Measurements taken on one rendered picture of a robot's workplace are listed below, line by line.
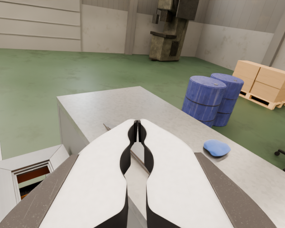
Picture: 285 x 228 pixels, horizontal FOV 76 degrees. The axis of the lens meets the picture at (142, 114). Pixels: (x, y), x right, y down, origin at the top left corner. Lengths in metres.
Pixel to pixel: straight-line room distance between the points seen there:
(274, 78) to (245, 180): 4.49
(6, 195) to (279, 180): 1.04
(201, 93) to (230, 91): 0.68
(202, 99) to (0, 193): 2.39
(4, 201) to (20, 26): 6.94
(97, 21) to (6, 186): 7.23
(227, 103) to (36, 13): 6.38
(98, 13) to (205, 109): 6.01
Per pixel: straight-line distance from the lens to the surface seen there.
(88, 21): 7.75
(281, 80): 5.12
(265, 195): 0.79
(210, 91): 2.69
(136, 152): 0.70
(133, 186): 0.62
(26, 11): 7.54
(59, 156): 1.03
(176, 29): 7.97
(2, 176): 1.01
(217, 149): 0.83
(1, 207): 0.90
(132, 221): 0.65
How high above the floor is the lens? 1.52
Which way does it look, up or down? 28 degrees down
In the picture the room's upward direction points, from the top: 9 degrees clockwise
